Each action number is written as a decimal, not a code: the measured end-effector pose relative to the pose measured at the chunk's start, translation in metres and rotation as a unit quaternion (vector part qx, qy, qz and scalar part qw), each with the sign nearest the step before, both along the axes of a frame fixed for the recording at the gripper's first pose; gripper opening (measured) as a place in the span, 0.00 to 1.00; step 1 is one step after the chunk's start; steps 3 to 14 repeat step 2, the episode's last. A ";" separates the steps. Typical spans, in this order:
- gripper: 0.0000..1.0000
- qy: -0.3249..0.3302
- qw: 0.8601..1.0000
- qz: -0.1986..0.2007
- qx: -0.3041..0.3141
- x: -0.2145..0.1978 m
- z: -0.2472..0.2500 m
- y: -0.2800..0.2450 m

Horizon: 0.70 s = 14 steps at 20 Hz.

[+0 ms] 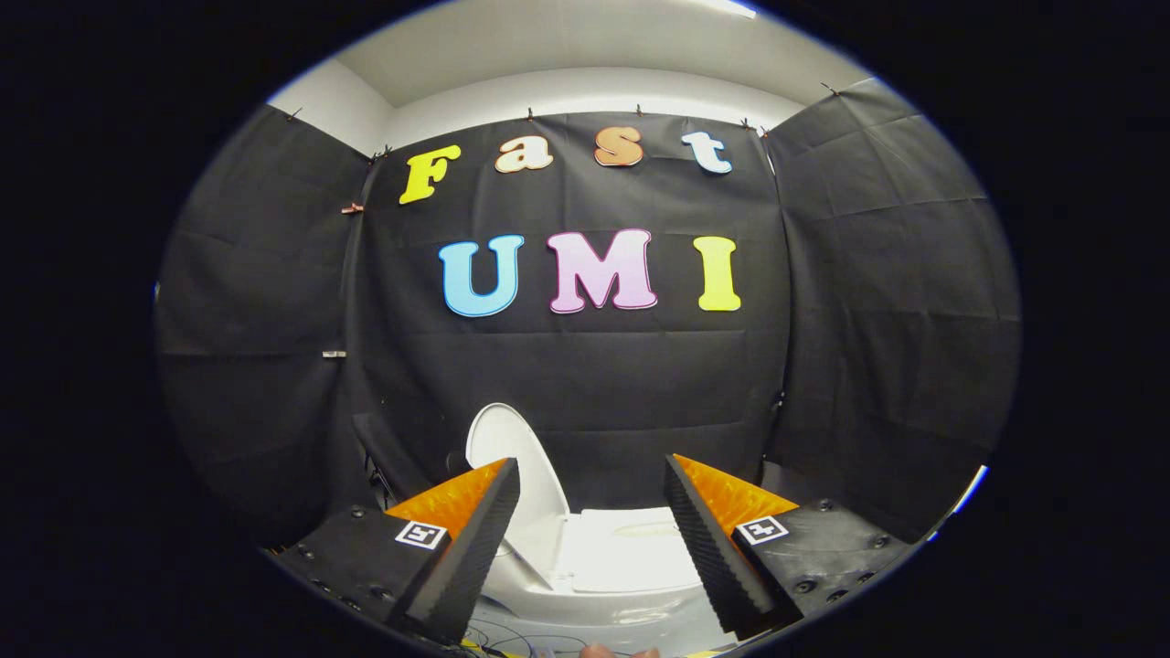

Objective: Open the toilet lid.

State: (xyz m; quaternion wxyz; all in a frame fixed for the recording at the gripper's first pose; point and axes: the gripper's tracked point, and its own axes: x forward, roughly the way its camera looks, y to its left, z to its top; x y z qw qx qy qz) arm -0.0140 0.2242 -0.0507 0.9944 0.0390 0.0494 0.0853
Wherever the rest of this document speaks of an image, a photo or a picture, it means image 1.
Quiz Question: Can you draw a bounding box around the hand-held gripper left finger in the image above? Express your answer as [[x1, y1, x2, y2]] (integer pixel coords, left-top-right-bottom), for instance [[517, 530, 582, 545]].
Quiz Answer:
[[271, 457, 522, 645]]

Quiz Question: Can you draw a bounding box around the white toilet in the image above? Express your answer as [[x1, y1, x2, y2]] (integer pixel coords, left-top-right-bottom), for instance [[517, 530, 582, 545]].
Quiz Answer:
[[471, 507, 732, 654]]

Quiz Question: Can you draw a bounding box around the thin black floor cable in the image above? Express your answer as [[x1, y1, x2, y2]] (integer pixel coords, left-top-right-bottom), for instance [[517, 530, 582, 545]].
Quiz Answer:
[[462, 621, 586, 658]]

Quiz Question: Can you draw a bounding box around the white toilet lid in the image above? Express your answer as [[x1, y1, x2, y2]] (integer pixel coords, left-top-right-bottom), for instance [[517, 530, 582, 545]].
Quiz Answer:
[[464, 402, 572, 590]]

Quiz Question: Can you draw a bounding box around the black backdrop cloth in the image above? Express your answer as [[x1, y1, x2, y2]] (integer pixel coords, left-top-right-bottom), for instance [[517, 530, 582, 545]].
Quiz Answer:
[[155, 78, 1020, 549]]

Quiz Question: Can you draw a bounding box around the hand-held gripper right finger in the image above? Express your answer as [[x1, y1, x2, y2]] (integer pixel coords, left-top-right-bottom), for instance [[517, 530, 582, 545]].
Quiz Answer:
[[664, 453, 913, 641]]

